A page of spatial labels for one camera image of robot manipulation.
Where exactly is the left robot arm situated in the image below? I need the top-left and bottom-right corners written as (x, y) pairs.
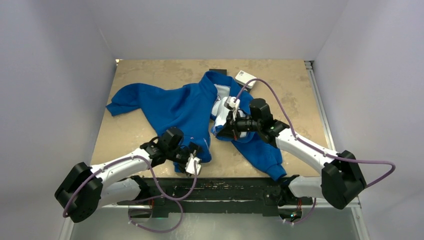
top-left (54, 127), bottom-right (203, 223)

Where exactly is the aluminium frame rail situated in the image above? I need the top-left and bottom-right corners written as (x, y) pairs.
top-left (59, 199), bottom-right (369, 240)

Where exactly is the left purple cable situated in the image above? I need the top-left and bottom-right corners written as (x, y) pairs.
top-left (62, 154), bottom-right (200, 233)

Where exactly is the black flat block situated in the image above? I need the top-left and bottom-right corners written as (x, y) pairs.
top-left (209, 68), bottom-right (228, 76)

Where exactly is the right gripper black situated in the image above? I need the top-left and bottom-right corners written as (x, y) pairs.
top-left (218, 108), bottom-right (262, 140)

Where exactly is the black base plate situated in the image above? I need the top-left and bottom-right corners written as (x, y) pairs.
top-left (118, 177), bottom-right (313, 219)

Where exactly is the blue zip jacket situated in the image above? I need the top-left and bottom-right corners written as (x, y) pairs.
top-left (106, 71), bottom-right (287, 181)

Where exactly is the right side aluminium rail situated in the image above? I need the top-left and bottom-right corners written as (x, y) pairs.
top-left (304, 60), bottom-right (333, 142)

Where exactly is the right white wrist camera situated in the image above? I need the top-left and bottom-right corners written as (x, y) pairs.
top-left (224, 96), bottom-right (240, 121)

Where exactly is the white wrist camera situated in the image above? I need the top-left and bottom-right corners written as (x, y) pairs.
top-left (185, 155), bottom-right (202, 176)
top-left (224, 96), bottom-right (240, 121)

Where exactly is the white small box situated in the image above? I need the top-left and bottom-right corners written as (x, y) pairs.
top-left (234, 70), bottom-right (257, 87)

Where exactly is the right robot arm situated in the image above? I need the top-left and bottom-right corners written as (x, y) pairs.
top-left (211, 96), bottom-right (367, 210)

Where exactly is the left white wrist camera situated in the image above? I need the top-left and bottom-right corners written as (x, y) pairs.
top-left (185, 155), bottom-right (202, 176)

